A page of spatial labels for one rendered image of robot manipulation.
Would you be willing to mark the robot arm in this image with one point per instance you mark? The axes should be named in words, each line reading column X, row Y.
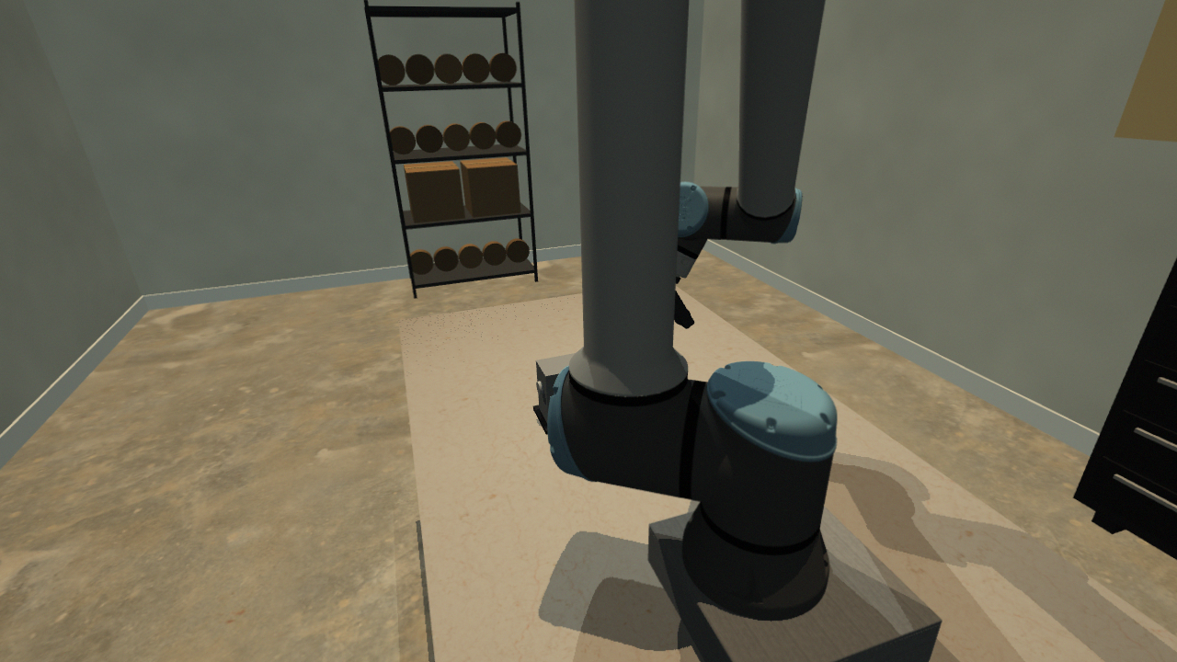
column 756, row 441

